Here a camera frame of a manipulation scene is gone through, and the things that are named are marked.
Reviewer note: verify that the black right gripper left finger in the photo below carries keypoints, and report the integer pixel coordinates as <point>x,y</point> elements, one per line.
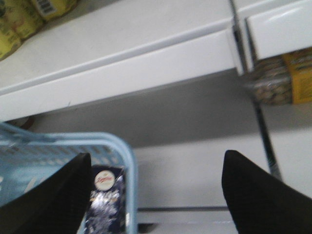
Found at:
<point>56,206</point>

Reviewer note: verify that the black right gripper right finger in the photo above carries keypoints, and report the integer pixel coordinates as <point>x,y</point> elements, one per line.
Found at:
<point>259,203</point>

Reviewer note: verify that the blue Chocofello cookie box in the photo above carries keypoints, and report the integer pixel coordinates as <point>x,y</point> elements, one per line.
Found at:
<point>106,211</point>

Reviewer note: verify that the light blue plastic basket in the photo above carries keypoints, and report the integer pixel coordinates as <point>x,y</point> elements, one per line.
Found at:
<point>27,159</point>

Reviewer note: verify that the clear cookie tub yellow label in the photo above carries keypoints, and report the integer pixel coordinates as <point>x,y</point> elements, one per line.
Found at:
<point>283,79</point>

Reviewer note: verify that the white supermarket shelving unit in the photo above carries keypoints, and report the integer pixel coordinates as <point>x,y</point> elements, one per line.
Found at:
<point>167,77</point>

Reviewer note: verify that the yellow pear drink bottle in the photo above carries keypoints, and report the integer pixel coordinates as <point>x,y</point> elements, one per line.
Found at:
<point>21,19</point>

